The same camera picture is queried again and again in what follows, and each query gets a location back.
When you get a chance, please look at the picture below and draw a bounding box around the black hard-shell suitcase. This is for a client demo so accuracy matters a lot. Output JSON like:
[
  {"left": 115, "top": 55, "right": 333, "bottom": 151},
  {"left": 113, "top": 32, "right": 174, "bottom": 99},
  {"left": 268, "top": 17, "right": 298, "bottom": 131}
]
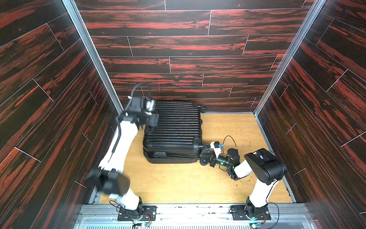
[{"left": 143, "top": 101, "right": 211, "bottom": 164}]

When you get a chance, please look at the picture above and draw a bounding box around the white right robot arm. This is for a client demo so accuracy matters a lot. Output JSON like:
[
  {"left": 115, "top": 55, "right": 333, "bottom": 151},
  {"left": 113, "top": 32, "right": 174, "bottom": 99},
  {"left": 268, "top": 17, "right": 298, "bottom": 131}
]
[{"left": 200, "top": 148, "right": 287, "bottom": 220}]

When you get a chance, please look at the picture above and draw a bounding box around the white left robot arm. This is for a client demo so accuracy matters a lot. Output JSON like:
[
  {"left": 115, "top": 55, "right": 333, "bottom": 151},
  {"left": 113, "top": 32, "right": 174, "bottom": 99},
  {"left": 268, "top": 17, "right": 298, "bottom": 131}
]
[{"left": 87, "top": 112, "right": 159, "bottom": 218}]

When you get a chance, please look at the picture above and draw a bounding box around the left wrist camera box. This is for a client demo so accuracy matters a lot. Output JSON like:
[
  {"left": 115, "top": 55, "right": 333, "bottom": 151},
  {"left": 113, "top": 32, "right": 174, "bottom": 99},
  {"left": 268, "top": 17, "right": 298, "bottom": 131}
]
[{"left": 128, "top": 97, "right": 156, "bottom": 113}]

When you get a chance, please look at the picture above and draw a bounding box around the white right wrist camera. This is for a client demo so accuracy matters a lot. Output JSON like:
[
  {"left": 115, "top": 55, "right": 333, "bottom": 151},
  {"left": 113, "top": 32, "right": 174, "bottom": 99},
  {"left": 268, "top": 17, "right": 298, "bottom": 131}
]
[{"left": 210, "top": 141, "right": 223, "bottom": 158}]

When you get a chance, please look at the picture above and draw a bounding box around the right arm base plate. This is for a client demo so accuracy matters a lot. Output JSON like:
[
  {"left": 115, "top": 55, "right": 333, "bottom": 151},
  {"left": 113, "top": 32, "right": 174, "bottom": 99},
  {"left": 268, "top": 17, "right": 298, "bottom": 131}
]
[{"left": 229, "top": 204, "right": 271, "bottom": 221}]

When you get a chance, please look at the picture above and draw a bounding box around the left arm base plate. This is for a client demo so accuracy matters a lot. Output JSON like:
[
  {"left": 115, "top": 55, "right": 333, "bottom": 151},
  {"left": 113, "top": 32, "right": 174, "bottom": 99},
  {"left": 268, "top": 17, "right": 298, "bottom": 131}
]
[{"left": 117, "top": 205, "right": 157, "bottom": 222}]

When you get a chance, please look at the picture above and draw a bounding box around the aluminium front rail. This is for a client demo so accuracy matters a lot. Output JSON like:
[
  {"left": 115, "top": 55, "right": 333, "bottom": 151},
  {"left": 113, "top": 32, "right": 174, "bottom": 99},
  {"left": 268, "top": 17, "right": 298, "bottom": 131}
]
[{"left": 74, "top": 203, "right": 318, "bottom": 229}]

